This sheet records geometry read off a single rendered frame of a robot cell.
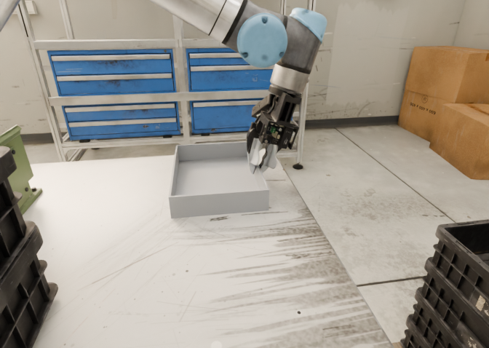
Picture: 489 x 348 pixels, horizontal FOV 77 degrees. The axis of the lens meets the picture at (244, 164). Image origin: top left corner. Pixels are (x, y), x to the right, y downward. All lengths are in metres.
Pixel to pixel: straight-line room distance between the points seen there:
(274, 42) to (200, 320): 0.40
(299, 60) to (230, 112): 1.55
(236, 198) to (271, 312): 0.24
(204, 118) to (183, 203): 1.57
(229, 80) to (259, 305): 1.78
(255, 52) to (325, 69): 2.75
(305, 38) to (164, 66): 1.53
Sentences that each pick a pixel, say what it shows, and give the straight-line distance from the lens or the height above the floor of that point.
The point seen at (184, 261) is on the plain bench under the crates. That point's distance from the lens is 0.55.
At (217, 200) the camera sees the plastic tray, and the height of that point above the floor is 0.73.
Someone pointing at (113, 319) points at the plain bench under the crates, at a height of 0.70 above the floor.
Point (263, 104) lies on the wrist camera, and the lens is 0.72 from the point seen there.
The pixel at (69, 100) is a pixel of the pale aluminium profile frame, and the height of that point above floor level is 0.60.
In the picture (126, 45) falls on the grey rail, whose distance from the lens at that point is 2.09.
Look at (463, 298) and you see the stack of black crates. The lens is 0.92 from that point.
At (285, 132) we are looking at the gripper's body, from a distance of 0.66.
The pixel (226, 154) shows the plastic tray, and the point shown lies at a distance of 0.87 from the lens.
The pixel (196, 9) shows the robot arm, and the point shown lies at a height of 1.07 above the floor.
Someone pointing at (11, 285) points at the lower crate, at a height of 0.81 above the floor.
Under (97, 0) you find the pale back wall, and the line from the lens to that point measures 3.01.
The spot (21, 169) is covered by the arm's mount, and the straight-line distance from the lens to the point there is 0.79.
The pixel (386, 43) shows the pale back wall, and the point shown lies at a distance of 3.47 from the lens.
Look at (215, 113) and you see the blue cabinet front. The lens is 2.16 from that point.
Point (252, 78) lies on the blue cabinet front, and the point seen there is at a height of 0.69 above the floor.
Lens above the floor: 1.07
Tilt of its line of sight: 26 degrees down
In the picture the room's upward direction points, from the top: straight up
